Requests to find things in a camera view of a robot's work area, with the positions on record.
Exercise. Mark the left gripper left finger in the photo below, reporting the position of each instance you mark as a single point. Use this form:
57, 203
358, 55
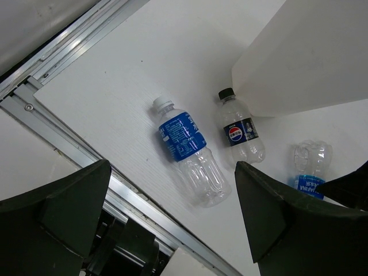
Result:
50, 230

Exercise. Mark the Aquafina blue label bottle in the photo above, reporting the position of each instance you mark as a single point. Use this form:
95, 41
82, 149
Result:
312, 159

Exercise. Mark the white octagonal plastic bin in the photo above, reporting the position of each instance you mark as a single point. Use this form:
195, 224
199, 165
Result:
311, 54

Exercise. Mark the aluminium frame rail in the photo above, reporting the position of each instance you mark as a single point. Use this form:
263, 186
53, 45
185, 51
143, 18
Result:
100, 106

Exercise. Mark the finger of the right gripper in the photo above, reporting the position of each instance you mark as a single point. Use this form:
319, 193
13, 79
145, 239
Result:
349, 190

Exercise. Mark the blue label white cap bottle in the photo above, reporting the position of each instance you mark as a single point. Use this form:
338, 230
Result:
189, 150

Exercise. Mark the Pepsi black cap bottle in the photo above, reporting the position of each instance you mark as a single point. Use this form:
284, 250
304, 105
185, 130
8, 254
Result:
239, 128

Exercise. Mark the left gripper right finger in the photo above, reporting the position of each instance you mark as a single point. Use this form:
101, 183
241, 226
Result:
292, 233

